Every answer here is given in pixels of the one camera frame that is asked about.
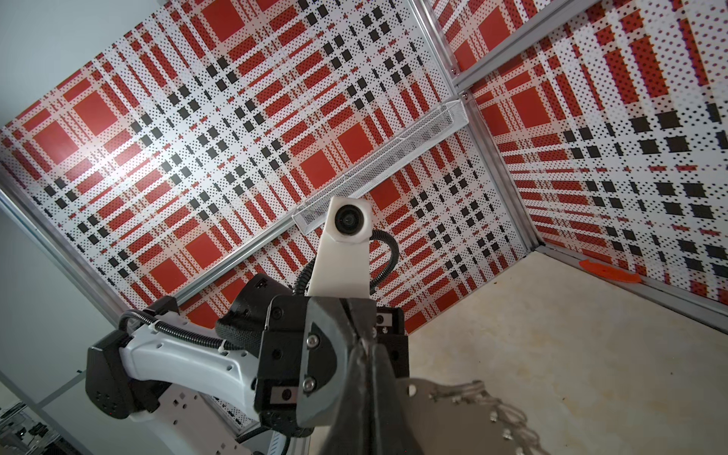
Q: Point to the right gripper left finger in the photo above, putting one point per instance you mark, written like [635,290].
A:
[350,433]

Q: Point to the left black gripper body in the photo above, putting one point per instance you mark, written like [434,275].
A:
[304,356]

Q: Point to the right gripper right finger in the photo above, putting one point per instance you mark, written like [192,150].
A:
[389,429]

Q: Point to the silver keyring with red handle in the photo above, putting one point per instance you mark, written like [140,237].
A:
[464,419]

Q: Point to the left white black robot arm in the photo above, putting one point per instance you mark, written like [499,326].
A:
[157,365]

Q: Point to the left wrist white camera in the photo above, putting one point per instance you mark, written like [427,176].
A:
[342,264]

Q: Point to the red flat tag by wall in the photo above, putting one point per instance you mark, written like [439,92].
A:
[610,273]

